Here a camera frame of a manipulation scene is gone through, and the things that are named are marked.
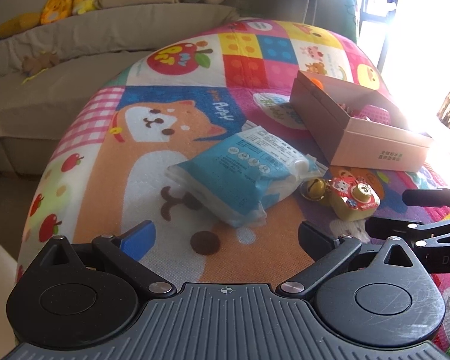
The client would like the colourful cartoon play mat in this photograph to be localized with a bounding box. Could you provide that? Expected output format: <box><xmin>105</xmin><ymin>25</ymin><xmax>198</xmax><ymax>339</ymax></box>
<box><xmin>16</xmin><ymin>18</ymin><xmax>450</xmax><ymax>353</ymax></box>

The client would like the open pink cardboard box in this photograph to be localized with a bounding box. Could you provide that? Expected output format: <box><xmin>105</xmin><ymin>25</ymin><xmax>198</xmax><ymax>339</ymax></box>
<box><xmin>290</xmin><ymin>71</ymin><xmax>431</xmax><ymax>172</ymax></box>

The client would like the pink plastic strainer toy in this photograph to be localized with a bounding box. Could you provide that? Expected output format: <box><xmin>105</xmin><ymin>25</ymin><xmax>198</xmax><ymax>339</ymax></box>
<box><xmin>351</xmin><ymin>104</ymin><xmax>391</xmax><ymax>125</ymax></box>

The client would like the blue white wipes pack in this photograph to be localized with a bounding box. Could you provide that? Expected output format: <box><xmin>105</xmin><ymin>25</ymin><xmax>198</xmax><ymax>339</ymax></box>
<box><xmin>166</xmin><ymin>126</ymin><xmax>328</xmax><ymax>228</ymax></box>

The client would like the orange plastic toy cup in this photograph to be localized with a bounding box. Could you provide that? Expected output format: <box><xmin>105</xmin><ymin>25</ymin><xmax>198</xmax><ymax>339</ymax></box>
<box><xmin>310</xmin><ymin>77</ymin><xmax>324</xmax><ymax>90</ymax></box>

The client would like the grey fabric sofa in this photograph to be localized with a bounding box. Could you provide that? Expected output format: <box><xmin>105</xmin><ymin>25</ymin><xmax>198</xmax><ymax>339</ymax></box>
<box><xmin>0</xmin><ymin>3</ymin><xmax>239</xmax><ymax>175</ymax></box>

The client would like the small brown plush on sofa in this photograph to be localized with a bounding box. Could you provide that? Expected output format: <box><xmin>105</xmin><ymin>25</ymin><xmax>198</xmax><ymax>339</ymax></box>
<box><xmin>22</xmin><ymin>51</ymin><xmax>60</xmax><ymax>84</ymax></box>

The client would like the yellow duck plush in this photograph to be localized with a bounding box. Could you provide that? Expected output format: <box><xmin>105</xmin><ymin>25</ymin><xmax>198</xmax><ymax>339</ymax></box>
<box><xmin>0</xmin><ymin>0</ymin><xmax>84</xmax><ymax>40</ymax></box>

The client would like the yellow toy camera keychain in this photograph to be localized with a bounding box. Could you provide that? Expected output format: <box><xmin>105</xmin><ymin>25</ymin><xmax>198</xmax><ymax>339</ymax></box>
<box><xmin>328</xmin><ymin>176</ymin><xmax>380</xmax><ymax>222</ymax></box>

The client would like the gold bell keychain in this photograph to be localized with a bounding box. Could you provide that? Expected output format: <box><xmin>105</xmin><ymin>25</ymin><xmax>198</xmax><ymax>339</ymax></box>
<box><xmin>299</xmin><ymin>177</ymin><xmax>328</xmax><ymax>205</ymax></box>

